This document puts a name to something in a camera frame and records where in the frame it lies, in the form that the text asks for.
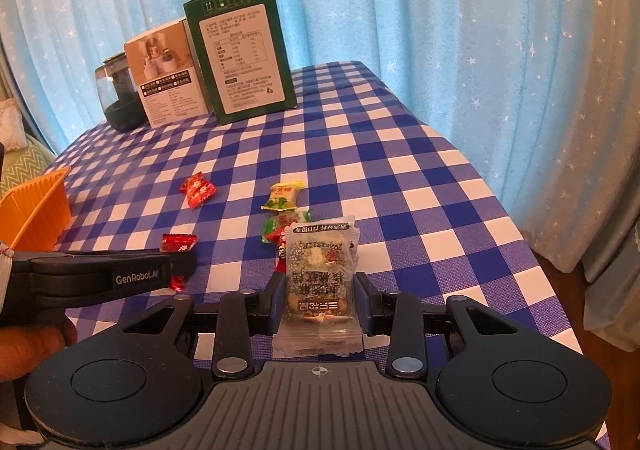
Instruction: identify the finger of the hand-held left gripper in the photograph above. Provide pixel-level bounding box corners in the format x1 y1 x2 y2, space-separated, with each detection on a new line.
15 240 199 281

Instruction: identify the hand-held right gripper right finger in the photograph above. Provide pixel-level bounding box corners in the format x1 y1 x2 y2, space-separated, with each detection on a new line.
354 271 521 381

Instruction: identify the blue white checkered tablecloth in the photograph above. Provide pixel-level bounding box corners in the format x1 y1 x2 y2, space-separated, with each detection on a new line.
42 61 583 371

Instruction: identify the small red candy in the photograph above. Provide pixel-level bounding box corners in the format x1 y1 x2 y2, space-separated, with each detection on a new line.
180 171 221 208
161 233 198 292

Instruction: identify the orange plastic tray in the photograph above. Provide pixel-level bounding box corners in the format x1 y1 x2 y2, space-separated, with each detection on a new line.
0 167 71 251

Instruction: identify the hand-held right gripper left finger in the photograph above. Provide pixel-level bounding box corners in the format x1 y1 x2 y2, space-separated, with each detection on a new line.
117 273 288 381

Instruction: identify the dark green humidifier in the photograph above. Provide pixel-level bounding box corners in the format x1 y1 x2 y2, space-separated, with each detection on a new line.
94 52 151 132

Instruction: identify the grey curtain with lace trim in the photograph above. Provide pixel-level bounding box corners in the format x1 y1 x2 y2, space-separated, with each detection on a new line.
582 210 640 351

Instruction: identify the blue star curtain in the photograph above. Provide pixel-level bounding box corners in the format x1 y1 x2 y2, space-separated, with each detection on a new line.
0 0 640 236

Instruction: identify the beige pillow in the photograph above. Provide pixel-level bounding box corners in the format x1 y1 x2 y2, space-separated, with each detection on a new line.
0 98 23 151

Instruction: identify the clear nut cake packet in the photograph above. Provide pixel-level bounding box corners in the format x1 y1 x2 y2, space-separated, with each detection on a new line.
272 320 365 359
280 216 362 331

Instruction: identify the person's left hand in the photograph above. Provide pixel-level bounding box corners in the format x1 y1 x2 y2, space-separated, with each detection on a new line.
0 313 78 381

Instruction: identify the white product box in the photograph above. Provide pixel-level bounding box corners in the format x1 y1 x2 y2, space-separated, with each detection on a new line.
123 18 207 128

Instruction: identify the green chevron pillow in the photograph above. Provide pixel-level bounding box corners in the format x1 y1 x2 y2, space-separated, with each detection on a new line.
0 135 58 196

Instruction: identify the red green wrapped candy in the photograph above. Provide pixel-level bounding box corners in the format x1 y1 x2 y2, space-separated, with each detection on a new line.
261 207 315 275

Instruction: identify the yellow green candy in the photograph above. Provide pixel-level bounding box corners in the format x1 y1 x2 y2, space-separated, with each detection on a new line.
261 180 306 212

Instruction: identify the green carton box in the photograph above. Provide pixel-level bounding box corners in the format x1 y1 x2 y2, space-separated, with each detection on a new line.
182 0 300 125

